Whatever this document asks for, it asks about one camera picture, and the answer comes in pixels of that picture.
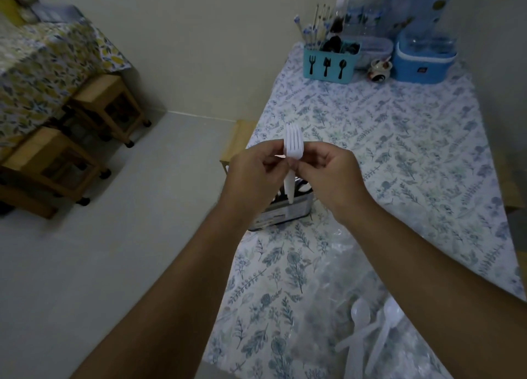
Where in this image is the clear plastic bag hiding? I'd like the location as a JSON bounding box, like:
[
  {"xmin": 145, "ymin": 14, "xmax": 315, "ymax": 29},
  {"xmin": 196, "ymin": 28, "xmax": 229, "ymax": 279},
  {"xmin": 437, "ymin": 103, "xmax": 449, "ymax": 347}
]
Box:
[{"xmin": 304, "ymin": 222, "xmax": 437, "ymax": 379}]

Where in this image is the blue dotted package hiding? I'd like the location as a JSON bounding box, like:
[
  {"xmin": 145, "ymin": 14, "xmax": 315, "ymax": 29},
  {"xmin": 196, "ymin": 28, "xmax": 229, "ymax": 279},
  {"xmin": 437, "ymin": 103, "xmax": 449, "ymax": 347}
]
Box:
[{"xmin": 385, "ymin": 0, "xmax": 464, "ymax": 36}]

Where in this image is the wooden stool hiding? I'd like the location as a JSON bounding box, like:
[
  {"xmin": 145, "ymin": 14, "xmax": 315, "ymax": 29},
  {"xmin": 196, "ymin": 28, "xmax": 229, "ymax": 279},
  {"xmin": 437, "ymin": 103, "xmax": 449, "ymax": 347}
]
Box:
[
  {"xmin": 0, "ymin": 125, "xmax": 112, "ymax": 220},
  {"xmin": 219, "ymin": 119, "xmax": 259, "ymax": 174},
  {"xmin": 65, "ymin": 74, "xmax": 152, "ymax": 149}
]

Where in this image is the blue floral tablecloth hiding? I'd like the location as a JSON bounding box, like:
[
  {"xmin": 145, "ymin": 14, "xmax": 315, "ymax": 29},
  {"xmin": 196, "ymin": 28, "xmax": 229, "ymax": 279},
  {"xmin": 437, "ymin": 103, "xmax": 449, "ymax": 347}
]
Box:
[{"xmin": 204, "ymin": 41, "xmax": 526, "ymax": 379}]

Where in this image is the steel cutlery caddy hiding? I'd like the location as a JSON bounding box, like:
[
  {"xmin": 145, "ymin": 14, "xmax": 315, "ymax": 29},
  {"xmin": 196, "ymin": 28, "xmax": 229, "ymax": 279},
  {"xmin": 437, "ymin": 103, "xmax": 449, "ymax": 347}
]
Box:
[{"xmin": 248, "ymin": 176, "xmax": 316, "ymax": 232}]

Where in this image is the person's right forearm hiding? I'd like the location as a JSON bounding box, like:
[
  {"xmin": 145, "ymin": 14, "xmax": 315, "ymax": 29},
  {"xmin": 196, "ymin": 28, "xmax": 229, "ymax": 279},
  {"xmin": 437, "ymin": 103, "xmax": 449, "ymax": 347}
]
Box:
[{"xmin": 337, "ymin": 201, "xmax": 527, "ymax": 379}]

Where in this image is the person's left hand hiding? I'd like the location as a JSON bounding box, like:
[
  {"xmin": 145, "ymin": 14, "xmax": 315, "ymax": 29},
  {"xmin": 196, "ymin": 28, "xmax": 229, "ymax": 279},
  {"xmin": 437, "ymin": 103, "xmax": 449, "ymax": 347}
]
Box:
[{"xmin": 218, "ymin": 139, "xmax": 291, "ymax": 223}]

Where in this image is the blue lidded container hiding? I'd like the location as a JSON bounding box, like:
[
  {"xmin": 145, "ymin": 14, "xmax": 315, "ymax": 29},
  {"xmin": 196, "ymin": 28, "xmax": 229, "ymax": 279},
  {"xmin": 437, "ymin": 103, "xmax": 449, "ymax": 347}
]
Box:
[{"xmin": 391, "ymin": 28, "xmax": 458, "ymax": 84}]

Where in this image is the black kitchen utensil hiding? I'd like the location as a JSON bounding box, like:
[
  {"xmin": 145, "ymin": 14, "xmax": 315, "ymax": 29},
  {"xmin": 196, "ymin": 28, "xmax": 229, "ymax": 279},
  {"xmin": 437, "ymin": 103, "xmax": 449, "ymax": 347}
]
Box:
[{"xmin": 320, "ymin": 35, "xmax": 345, "ymax": 54}]

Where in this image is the yellow green packet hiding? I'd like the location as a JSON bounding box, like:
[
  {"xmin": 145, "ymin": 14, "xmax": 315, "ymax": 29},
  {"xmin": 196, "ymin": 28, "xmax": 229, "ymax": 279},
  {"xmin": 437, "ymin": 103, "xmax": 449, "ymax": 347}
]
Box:
[{"xmin": 0, "ymin": 0, "xmax": 30, "ymax": 26}]

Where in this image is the bunch of white plastic cutlery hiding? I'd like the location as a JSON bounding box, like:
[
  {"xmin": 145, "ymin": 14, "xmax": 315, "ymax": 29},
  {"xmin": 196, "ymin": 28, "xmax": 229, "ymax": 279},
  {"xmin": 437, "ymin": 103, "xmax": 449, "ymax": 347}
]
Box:
[{"xmin": 276, "ymin": 179, "xmax": 313, "ymax": 198}]

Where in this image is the person's right hand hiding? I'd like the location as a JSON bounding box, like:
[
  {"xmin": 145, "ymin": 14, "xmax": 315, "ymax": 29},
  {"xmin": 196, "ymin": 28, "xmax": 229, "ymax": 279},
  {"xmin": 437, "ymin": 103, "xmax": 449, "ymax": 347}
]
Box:
[{"xmin": 293, "ymin": 141, "xmax": 373, "ymax": 225}]

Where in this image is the person's left forearm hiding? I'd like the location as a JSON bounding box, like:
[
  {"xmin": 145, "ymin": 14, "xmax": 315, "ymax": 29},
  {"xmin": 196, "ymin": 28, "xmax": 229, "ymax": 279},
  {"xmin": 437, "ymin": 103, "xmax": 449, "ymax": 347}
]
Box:
[{"xmin": 70, "ymin": 203, "xmax": 264, "ymax": 379}]

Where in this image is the blue grey flat packet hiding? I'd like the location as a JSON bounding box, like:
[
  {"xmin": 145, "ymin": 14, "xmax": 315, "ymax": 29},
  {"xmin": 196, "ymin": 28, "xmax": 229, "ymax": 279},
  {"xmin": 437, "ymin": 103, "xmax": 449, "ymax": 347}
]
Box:
[{"xmin": 31, "ymin": 2, "xmax": 85, "ymax": 23}]

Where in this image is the clear water bottle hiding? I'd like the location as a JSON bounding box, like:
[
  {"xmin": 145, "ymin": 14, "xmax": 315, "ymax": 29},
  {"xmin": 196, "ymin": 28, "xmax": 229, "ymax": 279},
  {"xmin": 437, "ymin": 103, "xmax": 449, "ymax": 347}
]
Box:
[
  {"xmin": 364, "ymin": 0, "xmax": 389, "ymax": 38},
  {"xmin": 342, "ymin": 0, "xmax": 368, "ymax": 40}
]

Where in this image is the white plastic spoon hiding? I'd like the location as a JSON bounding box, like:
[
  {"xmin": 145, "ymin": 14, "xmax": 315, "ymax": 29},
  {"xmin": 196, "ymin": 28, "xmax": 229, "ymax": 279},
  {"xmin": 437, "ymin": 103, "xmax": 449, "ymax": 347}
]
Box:
[
  {"xmin": 334, "ymin": 308, "xmax": 386, "ymax": 353},
  {"xmin": 364, "ymin": 295, "xmax": 405, "ymax": 377},
  {"xmin": 344, "ymin": 297, "xmax": 371, "ymax": 379}
]

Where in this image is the bunch of chopsticks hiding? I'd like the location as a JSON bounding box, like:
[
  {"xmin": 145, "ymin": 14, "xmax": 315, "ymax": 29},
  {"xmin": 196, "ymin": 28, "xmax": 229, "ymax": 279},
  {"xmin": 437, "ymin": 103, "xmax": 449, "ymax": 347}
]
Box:
[{"xmin": 293, "ymin": 3, "xmax": 333, "ymax": 50}]

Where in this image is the teal utensil holder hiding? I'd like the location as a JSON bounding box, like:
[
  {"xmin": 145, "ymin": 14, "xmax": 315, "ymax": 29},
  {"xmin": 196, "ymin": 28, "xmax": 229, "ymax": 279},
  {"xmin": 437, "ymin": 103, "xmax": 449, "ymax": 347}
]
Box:
[{"xmin": 302, "ymin": 41, "xmax": 361, "ymax": 85}]

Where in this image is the stack of white plastic forks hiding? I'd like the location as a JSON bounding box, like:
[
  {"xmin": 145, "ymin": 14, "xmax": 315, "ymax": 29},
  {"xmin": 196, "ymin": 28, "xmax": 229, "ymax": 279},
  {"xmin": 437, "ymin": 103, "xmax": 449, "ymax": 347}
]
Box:
[{"xmin": 283, "ymin": 122, "xmax": 305, "ymax": 204}]

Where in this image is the clear plastic container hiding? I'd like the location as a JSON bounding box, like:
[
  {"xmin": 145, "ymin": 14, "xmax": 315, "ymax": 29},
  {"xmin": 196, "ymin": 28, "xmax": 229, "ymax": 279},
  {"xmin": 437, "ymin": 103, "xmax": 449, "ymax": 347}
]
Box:
[{"xmin": 357, "ymin": 37, "xmax": 394, "ymax": 70}]

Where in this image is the small white ceramic figurine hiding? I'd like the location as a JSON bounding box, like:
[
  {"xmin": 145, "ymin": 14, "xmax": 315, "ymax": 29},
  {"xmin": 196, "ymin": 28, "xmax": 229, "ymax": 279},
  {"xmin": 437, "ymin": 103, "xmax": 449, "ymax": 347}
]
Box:
[{"xmin": 367, "ymin": 56, "xmax": 393, "ymax": 83}]

